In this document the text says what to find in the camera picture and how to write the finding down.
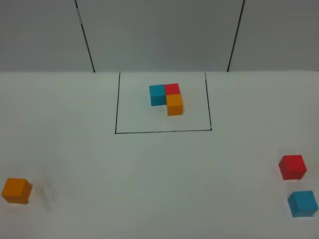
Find orange template cube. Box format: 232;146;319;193
166;94;183;116

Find blue template cube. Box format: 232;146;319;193
149;85;166;106

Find red template cube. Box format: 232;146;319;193
164;83;180;95

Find loose blue cube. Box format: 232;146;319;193
288;191;319;218

